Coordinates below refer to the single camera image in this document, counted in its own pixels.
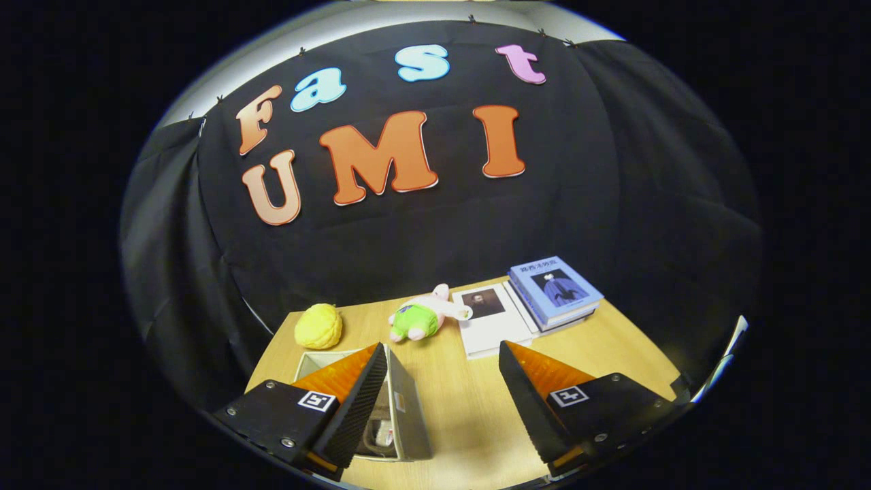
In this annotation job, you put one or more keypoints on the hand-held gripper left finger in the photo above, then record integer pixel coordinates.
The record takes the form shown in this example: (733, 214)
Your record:
(357, 412)

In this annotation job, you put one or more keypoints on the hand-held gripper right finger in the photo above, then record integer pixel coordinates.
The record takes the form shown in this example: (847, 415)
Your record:
(527, 412)

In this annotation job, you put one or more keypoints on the grey fabric storage box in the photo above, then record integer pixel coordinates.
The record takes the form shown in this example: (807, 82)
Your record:
(408, 422)

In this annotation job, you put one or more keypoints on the white book with portrait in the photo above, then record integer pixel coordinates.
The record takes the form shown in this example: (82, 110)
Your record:
(493, 330)

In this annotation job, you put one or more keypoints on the yellow plush bun toy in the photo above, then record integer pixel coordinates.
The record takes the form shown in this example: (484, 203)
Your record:
(318, 327)

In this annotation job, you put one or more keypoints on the dark blue book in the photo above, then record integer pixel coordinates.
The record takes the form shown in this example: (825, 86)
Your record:
(571, 322)

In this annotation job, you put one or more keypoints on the white and green plush toy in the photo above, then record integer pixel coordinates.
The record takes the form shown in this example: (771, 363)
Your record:
(415, 323)

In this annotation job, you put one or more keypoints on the blue book with figure cover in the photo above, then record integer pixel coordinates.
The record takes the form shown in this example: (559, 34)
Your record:
(554, 286)

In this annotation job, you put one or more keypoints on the black backdrop cloth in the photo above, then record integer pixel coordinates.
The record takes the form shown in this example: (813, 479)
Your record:
(442, 238)

